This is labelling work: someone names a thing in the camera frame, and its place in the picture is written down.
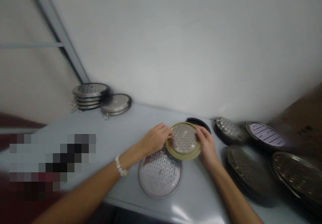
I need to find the person's right hand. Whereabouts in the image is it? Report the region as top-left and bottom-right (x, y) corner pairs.
(195, 127), (216, 168)

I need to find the person's left hand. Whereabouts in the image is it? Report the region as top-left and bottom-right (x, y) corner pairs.
(139, 123), (174, 157)

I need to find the round gold-rimmed perforated lid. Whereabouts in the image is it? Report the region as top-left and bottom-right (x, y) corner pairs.
(165, 122), (202, 162)

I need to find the black round tray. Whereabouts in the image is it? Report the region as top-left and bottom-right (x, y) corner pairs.
(186, 117), (212, 136)

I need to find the small stack of grater lids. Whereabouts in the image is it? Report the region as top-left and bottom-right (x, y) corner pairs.
(214, 117), (248, 146)

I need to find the perforated steel lid with latch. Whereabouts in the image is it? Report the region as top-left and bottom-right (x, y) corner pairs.
(100, 94), (132, 121)

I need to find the stack of dark oval plates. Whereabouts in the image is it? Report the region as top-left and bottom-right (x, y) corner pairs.
(225, 145), (282, 208)

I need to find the round lid with white label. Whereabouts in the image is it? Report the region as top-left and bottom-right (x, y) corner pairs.
(245, 121), (287, 152)

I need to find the stack of perforated steel lids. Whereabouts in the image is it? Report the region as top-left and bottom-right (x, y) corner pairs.
(69, 82), (110, 114)

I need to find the brown cardboard box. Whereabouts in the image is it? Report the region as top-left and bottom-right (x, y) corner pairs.
(266, 82), (322, 156)

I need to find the large perforated steel oval plate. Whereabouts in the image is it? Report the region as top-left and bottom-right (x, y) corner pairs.
(268, 151), (322, 218)

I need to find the grey metal frame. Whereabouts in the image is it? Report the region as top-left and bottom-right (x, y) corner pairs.
(0, 0), (91, 83)

